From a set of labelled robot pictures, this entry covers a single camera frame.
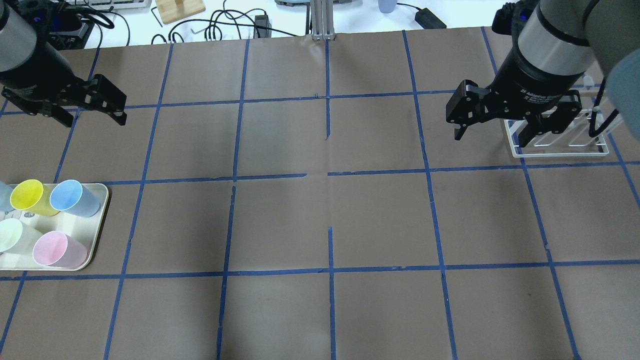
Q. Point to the wooden stand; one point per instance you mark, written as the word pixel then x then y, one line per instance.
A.
pixel 170 11

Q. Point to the yellow plastic cup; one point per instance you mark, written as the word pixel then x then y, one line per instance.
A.
pixel 33 196

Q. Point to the black power adapter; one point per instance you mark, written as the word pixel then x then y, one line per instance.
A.
pixel 428 20

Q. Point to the white wire cup rack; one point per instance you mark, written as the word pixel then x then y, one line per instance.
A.
pixel 575 141

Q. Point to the light blue cup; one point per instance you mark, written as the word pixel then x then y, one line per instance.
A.
pixel 5 193

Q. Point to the cream plastic tray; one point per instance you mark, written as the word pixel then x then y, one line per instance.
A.
pixel 85 231

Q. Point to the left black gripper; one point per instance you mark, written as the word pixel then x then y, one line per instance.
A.
pixel 39 72

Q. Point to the pink plastic cup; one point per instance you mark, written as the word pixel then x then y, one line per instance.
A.
pixel 57 249

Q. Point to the pale green white cup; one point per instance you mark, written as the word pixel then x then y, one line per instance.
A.
pixel 17 238

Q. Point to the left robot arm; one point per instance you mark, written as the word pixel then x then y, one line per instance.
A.
pixel 34 75

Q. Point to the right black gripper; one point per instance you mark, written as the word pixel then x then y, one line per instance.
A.
pixel 531 80

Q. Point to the aluminium frame post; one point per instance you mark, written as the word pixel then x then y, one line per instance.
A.
pixel 322 20

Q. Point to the blue plastic cup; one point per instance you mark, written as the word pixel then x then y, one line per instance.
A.
pixel 72 197

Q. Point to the blue cup on desk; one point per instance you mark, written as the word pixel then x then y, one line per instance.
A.
pixel 386 6

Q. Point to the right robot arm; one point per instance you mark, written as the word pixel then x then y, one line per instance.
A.
pixel 554 42

